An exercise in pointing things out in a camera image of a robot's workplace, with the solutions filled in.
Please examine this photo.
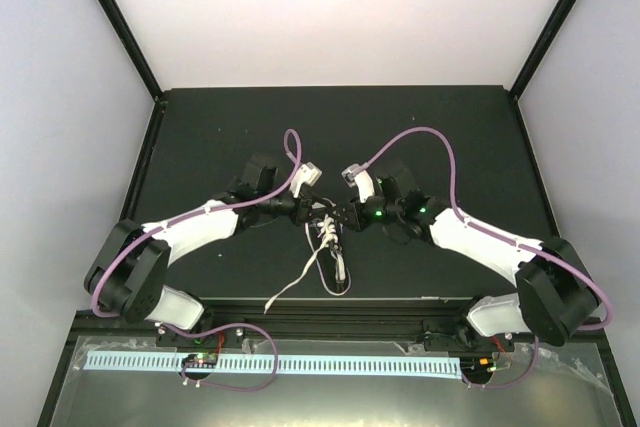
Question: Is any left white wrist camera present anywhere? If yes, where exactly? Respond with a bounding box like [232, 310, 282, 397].
[289, 162, 322, 198]

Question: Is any black table mat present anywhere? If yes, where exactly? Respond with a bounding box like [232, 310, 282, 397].
[127, 86, 558, 301]

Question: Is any left black frame post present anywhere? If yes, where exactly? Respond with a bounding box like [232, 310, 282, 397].
[97, 0, 163, 101]

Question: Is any purple cable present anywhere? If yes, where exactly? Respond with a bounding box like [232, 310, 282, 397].
[359, 126, 616, 392]
[91, 128, 280, 392]

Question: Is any right black frame post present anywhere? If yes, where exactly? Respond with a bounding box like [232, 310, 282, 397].
[509, 0, 578, 101]

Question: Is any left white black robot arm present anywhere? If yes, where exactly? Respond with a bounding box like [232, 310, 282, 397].
[84, 156, 322, 346]

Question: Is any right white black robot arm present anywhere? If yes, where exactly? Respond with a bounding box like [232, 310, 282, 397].
[338, 164, 601, 350]

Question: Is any black frame post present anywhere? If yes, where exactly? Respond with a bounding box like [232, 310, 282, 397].
[97, 0, 163, 101]
[509, 0, 578, 101]

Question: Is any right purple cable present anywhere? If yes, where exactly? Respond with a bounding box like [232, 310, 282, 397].
[359, 126, 616, 392]

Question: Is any right small circuit board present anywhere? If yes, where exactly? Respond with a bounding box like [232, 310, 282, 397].
[469, 357, 512, 373]

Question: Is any left small circuit board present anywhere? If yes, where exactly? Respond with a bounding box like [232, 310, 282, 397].
[181, 353, 218, 368]

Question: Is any white shoelace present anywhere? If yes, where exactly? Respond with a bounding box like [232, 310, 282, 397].
[263, 238, 329, 314]

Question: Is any light blue slotted cable duct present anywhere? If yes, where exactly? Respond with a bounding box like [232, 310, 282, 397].
[83, 351, 462, 380]

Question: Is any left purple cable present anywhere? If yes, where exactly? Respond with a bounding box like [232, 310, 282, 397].
[91, 128, 280, 392]

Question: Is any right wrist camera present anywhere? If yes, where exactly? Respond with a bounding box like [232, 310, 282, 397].
[341, 164, 375, 203]

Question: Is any small circuit board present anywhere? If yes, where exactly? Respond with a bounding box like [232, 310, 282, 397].
[181, 353, 218, 368]
[469, 357, 512, 373]

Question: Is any black white sneaker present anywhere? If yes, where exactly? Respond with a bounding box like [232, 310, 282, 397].
[304, 214, 352, 297]

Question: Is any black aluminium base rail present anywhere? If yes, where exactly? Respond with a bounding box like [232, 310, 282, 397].
[74, 296, 606, 353]

